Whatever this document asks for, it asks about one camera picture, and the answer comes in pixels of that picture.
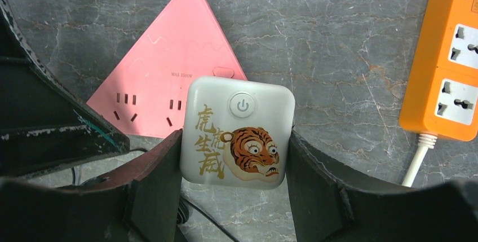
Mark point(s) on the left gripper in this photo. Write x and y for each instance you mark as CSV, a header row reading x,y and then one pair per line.
x,y
44,127

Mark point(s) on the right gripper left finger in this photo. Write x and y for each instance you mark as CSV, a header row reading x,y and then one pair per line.
x,y
137,201

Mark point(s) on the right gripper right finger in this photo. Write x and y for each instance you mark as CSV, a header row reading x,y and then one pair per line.
x,y
331,201

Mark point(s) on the pink triangular power strip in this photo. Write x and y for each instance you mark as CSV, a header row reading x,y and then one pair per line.
x,y
146,93

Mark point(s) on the white tiger cube socket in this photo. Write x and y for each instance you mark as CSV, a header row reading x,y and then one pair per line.
x,y
236,133

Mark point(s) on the orange power strip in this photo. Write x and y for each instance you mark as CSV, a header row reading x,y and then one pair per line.
x,y
441,94

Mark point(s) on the black charger with cable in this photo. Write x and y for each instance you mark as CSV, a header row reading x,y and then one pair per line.
x,y
183,208

